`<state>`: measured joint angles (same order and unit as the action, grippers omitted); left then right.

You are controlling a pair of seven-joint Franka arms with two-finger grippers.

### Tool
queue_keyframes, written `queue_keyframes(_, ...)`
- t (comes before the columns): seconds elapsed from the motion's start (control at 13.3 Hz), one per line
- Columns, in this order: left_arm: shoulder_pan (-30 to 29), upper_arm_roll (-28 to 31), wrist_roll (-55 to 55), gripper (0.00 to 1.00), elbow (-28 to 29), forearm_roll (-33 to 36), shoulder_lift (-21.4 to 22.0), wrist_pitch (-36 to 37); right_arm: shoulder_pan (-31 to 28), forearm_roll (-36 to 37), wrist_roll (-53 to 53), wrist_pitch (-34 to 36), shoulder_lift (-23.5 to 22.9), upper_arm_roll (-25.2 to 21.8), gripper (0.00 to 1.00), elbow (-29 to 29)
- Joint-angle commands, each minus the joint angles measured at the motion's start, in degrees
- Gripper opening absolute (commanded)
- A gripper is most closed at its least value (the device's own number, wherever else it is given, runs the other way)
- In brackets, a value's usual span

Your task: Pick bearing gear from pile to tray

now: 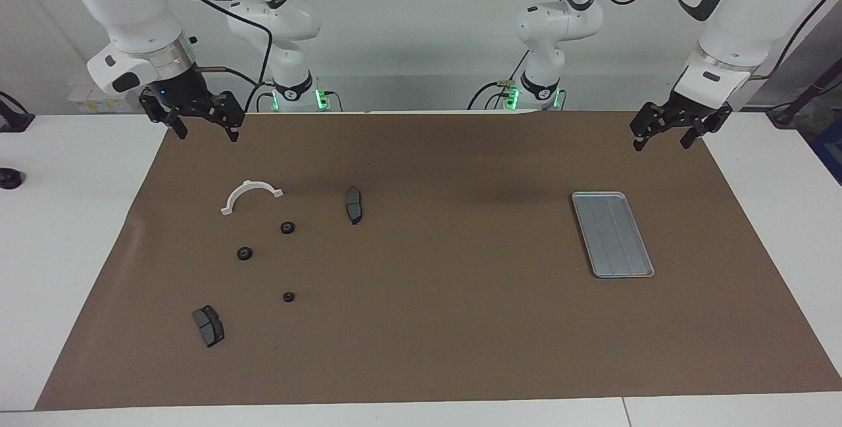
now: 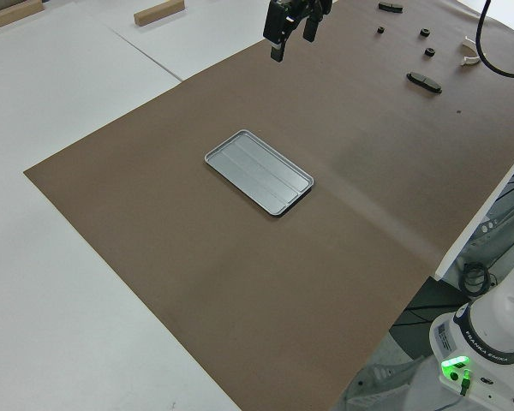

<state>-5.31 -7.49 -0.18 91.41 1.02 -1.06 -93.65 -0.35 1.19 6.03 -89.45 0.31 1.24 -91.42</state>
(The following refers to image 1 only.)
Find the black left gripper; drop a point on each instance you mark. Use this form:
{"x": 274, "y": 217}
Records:
{"x": 684, "y": 114}

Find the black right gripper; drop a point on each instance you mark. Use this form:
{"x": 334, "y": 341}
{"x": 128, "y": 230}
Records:
{"x": 184, "y": 95}

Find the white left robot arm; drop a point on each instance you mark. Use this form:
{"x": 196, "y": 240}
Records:
{"x": 743, "y": 12}

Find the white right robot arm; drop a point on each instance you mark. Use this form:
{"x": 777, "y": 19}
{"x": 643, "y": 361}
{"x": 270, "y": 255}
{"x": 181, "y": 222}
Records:
{"x": 131, "y": 6}

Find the silver metal tray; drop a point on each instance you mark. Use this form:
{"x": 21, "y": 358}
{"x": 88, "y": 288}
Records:
{"x": 612, "y": 236}

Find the white box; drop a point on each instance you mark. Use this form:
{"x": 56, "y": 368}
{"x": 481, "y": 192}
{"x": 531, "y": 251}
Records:
{"x": 82, "y": 103}

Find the black stand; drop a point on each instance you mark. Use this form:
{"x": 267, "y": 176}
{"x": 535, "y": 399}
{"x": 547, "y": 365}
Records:
{"x": 799, "y": 101}

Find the blue object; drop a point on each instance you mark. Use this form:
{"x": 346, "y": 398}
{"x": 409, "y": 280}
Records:
{"x": 830, "y": 157}

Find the slim dark brake pad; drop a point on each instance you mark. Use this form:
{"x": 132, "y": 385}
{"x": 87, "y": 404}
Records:
{"x": 354, "y": 206}

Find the black table clamp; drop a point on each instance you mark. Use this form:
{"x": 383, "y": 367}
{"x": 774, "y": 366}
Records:
{"x": 13, "y": 121}

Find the wide dark brake pad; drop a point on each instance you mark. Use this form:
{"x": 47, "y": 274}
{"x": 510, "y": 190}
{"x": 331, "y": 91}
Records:
{"x": 209, "y": 328}

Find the black round knob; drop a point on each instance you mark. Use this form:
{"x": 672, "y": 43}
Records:
{"x": 10, "y": 179}

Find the brown table mat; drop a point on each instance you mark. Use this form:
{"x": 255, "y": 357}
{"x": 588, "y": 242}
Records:
{"x": 460, "y": 315}

